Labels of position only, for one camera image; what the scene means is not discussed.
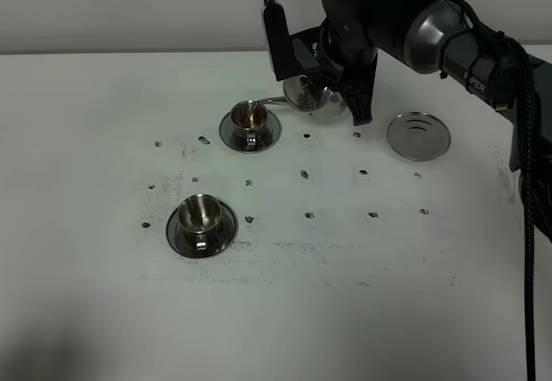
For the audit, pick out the far stainless steel saucer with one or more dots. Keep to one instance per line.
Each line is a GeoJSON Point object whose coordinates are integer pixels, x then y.
{"type": "Point", "coordinates": [268, 139]}

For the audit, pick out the near stainless steel saucer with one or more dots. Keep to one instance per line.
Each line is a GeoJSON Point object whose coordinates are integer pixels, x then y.
{"type": "Point", "coordinates": [177, 234]}

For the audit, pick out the stainless steel saucer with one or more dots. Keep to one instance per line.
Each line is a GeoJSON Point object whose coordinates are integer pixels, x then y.
{"type": "Point", "coordinates": [177, 234]}
{"type": "Point", "coordinates": [268, 139]}

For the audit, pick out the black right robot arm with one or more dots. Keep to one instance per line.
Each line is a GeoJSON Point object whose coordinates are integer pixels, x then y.
{"type": "Point", "coordinates": [442, 36]}

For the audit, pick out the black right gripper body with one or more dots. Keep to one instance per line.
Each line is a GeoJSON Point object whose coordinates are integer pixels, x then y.
{"type": "Point", "coordinates": [344, 49]}

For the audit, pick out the near stainless steel teacup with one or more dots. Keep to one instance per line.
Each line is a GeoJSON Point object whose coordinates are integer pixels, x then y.
{"type": "Point", "coordinates": [200, 219]}

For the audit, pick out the stainless steel teacup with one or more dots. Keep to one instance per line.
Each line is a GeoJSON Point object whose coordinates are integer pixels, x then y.
{"type": "Point", "coordinates": [200, 219]}
{"type": "Point", "coordinates": [248, 122]}

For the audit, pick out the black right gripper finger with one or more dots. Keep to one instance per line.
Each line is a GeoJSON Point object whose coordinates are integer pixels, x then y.
{"type": "Point", "coordinates": [356, 89]}

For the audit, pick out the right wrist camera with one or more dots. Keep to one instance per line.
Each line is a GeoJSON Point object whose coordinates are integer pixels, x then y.
{"type": "Point", "coordinates": [279, 42]}

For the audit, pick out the far stainless steel teacup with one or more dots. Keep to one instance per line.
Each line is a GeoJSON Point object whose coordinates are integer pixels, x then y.
{"type": "Point", "coordinates": [248, 122]}

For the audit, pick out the stainless steel teapot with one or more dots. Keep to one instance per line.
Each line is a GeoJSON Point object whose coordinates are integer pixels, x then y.
{"type": "Point", "coordinates": [311, 96]}

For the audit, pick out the steel saucer under teapot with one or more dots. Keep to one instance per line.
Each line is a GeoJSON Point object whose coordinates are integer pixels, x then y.
{"type": "Point", "coordinates": [418, 136]}

